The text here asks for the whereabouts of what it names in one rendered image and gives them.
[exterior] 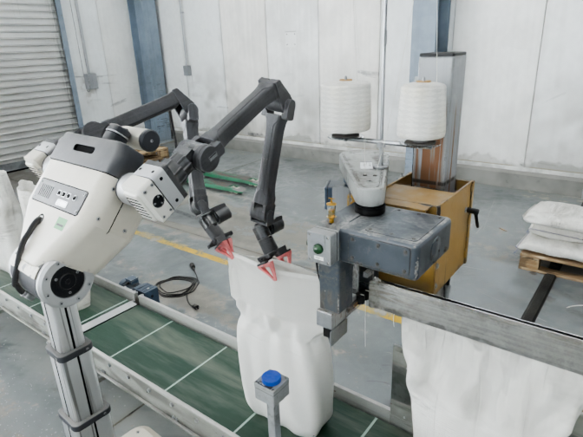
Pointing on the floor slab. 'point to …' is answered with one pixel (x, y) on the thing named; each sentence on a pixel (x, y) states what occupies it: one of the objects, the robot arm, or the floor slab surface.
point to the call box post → (273, 420)
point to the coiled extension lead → (181, 290)
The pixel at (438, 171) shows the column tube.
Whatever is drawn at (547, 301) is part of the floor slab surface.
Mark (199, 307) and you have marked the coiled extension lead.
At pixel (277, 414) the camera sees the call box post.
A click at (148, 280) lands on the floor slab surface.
